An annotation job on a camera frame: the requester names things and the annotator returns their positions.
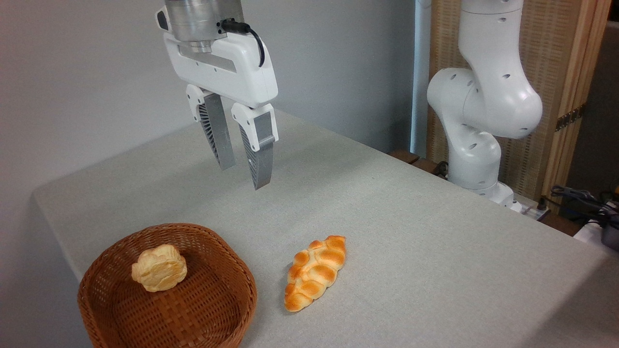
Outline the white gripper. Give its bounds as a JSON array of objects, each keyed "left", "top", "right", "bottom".
[{"left": 163, "top": 32, "right": 280, "bottom": 191}]

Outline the golden braided bread loaf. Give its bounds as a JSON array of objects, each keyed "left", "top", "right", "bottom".
[{"left": 284, "top": 235, "right": 347, "bottom": 313}]

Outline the pale round flaky bread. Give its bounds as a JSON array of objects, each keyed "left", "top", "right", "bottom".
[{"left": 132, "top": 244, "right": 188, "bottom": 293}]

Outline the brown woven wicker basket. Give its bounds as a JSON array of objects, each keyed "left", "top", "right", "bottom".
[{"left": 77, "top": 223, "right": 258, "bottom": 348}]

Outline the white vertical pole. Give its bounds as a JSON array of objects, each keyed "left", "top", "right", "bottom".
[{"left": 410, "top": 0, "right": 432, "bottom": 158}]

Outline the grey tablecloth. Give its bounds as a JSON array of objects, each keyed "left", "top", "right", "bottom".
[{"left": 31, "top": 109, "right": 619, "bottom": 348}]

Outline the metal screen hinge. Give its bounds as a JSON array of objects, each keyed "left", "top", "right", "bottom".
[{"left": 555, "top": 103, "right": 587, "bottom": 132}]

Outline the white flat object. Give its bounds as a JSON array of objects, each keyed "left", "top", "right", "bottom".
[{"left": 573, "top": 219, "right": 619, "bottom": 250}]

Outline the dark grey device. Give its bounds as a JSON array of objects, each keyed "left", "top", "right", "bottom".
[{"left": 601, "top": 213, "right": 619, "bottom": 251}]

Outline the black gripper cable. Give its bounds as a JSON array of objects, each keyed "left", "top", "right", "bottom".
[{"left": 220, "top": 18, "right": 266, "bottom": 68}]

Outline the black cable bundle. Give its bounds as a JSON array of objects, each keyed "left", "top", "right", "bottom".
[{"left": 542, "top": 185, "right": 619, "bottom": 229}]

